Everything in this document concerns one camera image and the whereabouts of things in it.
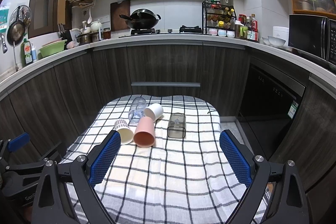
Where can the pink plastic cup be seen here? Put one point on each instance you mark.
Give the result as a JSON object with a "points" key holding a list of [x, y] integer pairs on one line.
{"points": [[144, 135]]}

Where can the white red patterned cup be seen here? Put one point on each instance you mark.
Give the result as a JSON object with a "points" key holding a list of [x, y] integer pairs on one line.
{"points": [[126, 134]]}

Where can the hanging frying pan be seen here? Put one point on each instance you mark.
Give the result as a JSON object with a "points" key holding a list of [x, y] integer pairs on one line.
{"points": [[16, 30]]}

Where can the smoky square transparent cup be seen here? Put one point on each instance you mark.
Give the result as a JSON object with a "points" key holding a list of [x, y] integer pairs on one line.
{"points": [[177, 126]]}

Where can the grey drawer handle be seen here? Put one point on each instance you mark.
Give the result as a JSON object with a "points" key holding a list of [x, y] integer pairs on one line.
{"points": [[167, 84]]}

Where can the black wok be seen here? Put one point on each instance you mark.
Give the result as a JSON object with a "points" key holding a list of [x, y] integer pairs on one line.
{"points": [[141, 19]]}

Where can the checkered white tablecloth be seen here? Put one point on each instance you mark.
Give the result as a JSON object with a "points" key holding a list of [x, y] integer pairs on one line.
{"points": [[185, 180]]}

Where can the green dish soap bottle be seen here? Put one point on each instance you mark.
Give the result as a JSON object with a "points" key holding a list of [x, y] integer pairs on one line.
{"points": [[26, 53]]}

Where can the gas stove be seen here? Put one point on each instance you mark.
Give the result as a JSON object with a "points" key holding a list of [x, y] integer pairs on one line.
{"points": [[156, 31]]}

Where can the green basin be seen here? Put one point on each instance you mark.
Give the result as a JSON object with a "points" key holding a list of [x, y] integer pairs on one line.
{"points": [[52, 48]]}

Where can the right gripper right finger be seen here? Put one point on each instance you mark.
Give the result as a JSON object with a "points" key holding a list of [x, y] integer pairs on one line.
{"points": [[250, 170]]}

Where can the white rice cooker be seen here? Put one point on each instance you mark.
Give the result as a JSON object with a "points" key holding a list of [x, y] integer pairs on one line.
{"points": [[281, 32]]}

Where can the black microwave oven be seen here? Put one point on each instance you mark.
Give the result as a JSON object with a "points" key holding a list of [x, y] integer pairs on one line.
{"points": [[313, 36]]}

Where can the clear plastic cup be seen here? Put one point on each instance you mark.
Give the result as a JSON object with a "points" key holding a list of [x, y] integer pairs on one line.
{"points": [[136, 111]]}

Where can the white bowl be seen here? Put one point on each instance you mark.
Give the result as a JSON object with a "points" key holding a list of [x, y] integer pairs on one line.
{"points": [[276, 42]]}

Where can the small white cup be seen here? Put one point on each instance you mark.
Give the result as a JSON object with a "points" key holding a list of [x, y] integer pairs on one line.
{"points": [[154, 111]]}

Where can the dark built-in dishwasher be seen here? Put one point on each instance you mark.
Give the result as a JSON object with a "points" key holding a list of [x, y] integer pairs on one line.
{"points": [[272, 95]]}

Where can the black spice rack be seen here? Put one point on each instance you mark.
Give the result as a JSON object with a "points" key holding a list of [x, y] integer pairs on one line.
{"points": [[216, 16]]}

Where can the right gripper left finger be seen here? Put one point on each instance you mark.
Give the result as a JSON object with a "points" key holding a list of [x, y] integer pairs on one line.
{"points": [[89, 170]]}

